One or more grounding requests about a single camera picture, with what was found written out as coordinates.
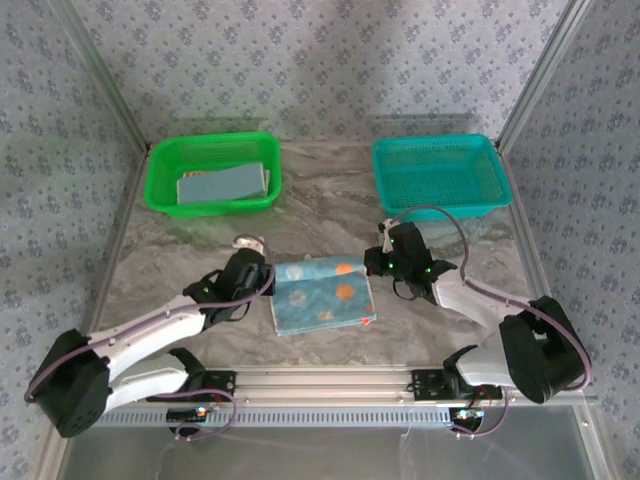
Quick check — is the blue planet print towel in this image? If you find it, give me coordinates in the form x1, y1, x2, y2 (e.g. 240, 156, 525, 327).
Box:
269, 253, 377, 337

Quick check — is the light blue heart towel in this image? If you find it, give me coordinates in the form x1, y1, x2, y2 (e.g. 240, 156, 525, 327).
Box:
175, 162, 269, 205

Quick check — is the teal plastic mesh basket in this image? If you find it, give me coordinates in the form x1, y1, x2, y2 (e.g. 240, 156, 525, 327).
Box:
370, 133, 513, 224

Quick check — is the green plastic mesh basket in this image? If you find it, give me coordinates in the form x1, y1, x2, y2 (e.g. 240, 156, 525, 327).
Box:
143, 131, 283, 220

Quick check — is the grey metal lower panel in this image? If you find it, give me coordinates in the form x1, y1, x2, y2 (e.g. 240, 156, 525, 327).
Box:
37, 404, 621, 480

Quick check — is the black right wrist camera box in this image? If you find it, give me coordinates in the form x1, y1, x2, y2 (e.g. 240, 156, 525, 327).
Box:
381, 222, 426, 264

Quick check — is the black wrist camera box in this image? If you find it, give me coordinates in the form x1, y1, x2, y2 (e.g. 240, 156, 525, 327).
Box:
381, 222, 426, 264
224, 248, 267, 281

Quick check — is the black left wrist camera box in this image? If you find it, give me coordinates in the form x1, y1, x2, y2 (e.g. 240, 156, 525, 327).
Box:
224, 248, 267, 281

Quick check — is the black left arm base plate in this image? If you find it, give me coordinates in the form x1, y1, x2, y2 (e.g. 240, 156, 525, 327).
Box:
145, 368, 237, 403

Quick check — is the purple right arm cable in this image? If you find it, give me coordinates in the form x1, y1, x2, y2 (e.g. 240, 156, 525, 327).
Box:
384, 204, 594, 442

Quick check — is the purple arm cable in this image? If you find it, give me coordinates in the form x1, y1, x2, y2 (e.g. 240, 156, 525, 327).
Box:
384, 204, 594, 442
23, 233, 277, 444

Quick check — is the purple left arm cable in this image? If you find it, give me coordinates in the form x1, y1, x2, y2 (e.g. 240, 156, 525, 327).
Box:
23, 233, 277, 444

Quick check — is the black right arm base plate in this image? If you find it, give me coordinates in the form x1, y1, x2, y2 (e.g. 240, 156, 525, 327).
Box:
410, 368, 503, 401

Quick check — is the aluminium table edge rail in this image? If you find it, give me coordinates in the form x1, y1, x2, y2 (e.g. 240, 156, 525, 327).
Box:
499, 147, 569, 365
64, 147, 151, 369

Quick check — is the aluminium mounting rail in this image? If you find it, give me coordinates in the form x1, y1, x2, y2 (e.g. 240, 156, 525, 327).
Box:
54, 366, 599, 406

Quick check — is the grey slotted cable duct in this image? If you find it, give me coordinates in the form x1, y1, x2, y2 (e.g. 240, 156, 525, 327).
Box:
74, 405, 456, 429

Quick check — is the aluminium frame post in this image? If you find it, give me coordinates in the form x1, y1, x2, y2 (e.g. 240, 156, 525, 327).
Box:
493, 0, 596, 151
49, 0, 153, 154

